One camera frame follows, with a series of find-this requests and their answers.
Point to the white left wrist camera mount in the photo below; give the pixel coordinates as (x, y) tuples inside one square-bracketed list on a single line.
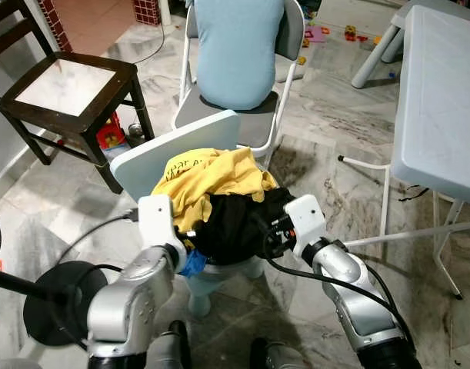
[(156, 219)]

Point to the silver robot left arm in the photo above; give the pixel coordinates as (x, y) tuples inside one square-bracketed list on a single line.
[(127, 307)]

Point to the red toy car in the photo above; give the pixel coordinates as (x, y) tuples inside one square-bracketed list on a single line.
[(110, 137)]

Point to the dark wooden chair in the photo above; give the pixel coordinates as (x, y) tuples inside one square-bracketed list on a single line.
[(65, 84)]

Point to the yellow garment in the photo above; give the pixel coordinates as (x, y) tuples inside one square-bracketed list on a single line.
[(211, 181)]

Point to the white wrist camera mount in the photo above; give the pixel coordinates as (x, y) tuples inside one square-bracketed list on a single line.
[(156, 219), (308, 219)]

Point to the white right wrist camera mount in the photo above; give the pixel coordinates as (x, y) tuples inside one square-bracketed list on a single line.
[(308, 219)]

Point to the black garment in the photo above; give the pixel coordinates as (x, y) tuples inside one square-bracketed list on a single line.
[(234, 231)]

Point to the blue garment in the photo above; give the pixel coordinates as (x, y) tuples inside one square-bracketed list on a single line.
[(192, 265)]

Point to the grey white folding chair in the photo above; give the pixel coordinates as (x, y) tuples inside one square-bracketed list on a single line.
[(258, 127)]

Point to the pink square toy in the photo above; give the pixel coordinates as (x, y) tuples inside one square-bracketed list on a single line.
[(314, 34)]

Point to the grey robot leg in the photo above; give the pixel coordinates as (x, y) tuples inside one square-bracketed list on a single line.
[(284, 357), (169, 350)]

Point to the light blue cushion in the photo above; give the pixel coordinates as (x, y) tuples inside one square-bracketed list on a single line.
[(238, 54)]

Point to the black standing fan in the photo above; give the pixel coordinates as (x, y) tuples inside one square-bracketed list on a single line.
[(58, 307)]

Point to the light blue folding table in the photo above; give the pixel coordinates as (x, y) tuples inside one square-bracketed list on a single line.
[(442, 100)]

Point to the grey robot left leg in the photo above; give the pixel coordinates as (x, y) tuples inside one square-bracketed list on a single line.
[(169, 350)]

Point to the grey robot right leg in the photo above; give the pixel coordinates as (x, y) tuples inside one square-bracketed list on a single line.
[(284, 357)]

